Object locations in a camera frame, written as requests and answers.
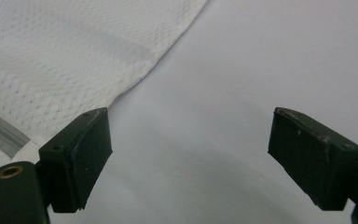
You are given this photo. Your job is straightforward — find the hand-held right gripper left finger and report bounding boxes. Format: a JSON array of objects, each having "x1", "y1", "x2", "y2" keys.
[{"x1": 34, "y1": 106, "x2": 114, "y2": 215}]

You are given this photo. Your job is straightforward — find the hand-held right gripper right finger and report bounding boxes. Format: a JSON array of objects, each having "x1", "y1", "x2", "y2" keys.
[{"x1": 267, "y1": 106, "x2": 358, "y2": 212}]

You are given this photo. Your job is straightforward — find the white mesh garment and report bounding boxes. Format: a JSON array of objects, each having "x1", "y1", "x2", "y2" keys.
[{"x1": 0, "y1": 0, "x2": 211, "y2": 185}]

